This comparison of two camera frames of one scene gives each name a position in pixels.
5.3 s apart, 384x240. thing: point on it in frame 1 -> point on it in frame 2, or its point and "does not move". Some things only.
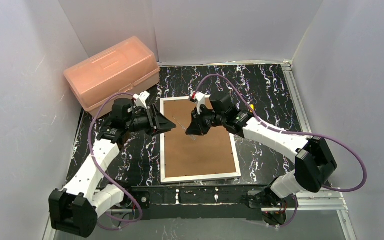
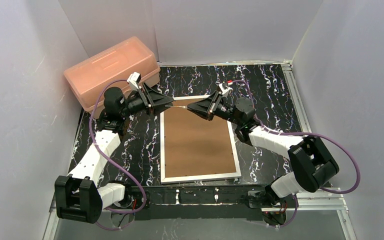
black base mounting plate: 195,203 does not move
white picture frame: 187,158 does not move
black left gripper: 152,119 -> 146,99
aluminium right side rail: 298,99 does not move
